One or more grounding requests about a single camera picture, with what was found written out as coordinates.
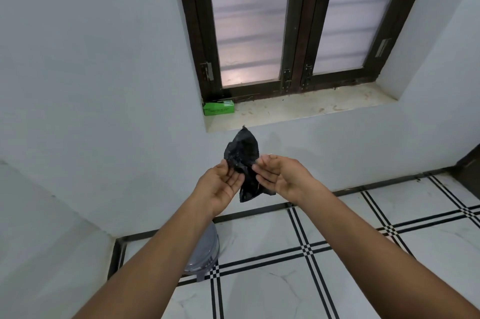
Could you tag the metal window hinge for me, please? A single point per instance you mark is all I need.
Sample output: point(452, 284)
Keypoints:
point(383, 47)
point(207, 72)

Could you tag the dark metal window latch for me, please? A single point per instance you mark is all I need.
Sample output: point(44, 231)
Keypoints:
point(307, 76)
point(286, 80)

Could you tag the person's left hand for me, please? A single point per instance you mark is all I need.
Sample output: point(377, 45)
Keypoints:
point(217, 189)

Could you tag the frosted glass window pane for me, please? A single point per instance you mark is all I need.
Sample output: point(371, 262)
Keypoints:
point(249, 11)
point(356, 11)

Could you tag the person's right hand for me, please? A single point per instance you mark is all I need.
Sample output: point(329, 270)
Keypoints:
point(292, 180)

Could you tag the dark brown door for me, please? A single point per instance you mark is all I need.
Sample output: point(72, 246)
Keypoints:
point(468, 172)

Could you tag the grey pedal trash bin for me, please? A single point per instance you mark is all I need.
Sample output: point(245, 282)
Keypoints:
point(206, 251)

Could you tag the black trash bag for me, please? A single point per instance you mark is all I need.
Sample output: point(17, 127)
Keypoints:
point(243, 150)

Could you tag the green bag box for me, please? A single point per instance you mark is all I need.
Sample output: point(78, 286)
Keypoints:
point(218, 108)

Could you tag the person's left forearm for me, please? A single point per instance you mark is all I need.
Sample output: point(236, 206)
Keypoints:
point(150, 266)

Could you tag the dark brown window frame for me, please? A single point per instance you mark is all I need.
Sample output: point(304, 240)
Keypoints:
point(195, 11)

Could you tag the person's right forearm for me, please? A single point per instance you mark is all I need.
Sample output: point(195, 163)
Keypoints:
point(375, 262)

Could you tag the pale stone window sill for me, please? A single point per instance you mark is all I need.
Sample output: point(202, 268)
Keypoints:
point(300, 106)

